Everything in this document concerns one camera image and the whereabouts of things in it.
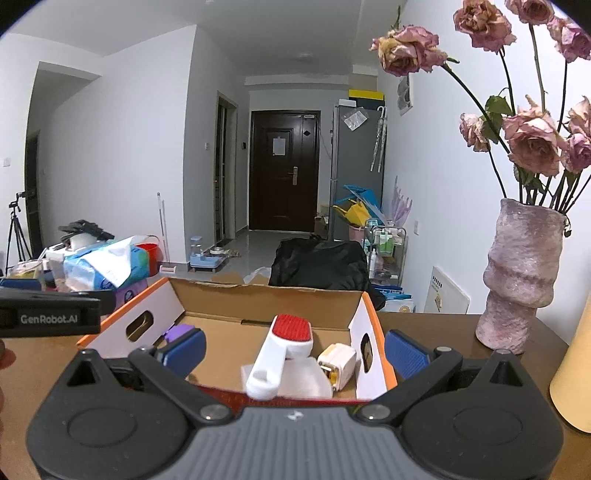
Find cream thermos jug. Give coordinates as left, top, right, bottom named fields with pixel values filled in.
left=549, top=295, right=591, bottom=435

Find grey refrigerator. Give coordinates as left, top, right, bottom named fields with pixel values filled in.
left=330, top=104, right=386, bottom=241

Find purple feather decoration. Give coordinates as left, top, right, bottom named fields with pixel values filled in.
left=390, top=175, right=414, bottom=227

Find pet water dispenser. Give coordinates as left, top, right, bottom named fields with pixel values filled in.
left=189, top=236, right=230, bottom=273

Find white lint brush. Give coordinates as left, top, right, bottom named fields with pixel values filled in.
left=246, top=314, right=314, bottom=400

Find pink ceramic vase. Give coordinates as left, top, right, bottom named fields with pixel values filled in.
left=475, top=198, right=566, bottom=355

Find blue tissue pack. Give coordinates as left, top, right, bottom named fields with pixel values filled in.
left=64, top=235, right=151, bottom=291

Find dark wooden door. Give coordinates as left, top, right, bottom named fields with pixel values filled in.
left=249, top=110, right=321, bottom=232

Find white board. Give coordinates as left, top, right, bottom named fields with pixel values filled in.
left=424, top=265, right=471, bottom=315

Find white yellow power adapter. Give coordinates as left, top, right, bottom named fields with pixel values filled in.
left=318, top=344, right=357, bottom=392

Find purple tissue pack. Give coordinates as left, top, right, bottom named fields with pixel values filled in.
left=113, top=277, right=148, bottom=306

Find white mop pole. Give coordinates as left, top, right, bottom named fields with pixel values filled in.
left=157, top=192, right=176, bottom=275

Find blue and yellow bags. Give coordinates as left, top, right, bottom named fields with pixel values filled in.
left=333, top=185, right=384, bottom=227

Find purple ridged cap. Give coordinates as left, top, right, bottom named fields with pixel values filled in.
left=164, top=324, right=200, bottom=344

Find white folded umbrella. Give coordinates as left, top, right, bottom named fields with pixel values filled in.
left=370, top=106, right=387, bottom=172

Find clear plastic bag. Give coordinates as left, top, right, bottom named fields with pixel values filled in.
left=344, top=108, right=369, bottom=132

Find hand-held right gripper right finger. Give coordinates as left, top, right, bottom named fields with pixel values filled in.
left=355, top=330, right=529, bottom=426

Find metal wire cart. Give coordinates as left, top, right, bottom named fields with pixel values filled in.
left=365, top=219, right=407, bottom=282

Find red orange cardboard box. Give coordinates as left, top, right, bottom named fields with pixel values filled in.
left=76, top=277, right=398, bottom=407

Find black tripod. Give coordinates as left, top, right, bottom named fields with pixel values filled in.
left=4, top=191, right=33, bottom=273

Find dried pink rose bouquet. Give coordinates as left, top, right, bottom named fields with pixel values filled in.
left=369, top=0, right=591, bottom=215

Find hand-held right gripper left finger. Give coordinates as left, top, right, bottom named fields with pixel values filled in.
left=65, top=330, right=232, bottom=426

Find black duffel bag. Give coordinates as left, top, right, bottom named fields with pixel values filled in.
left=269, top=235, right=386, bottom=310

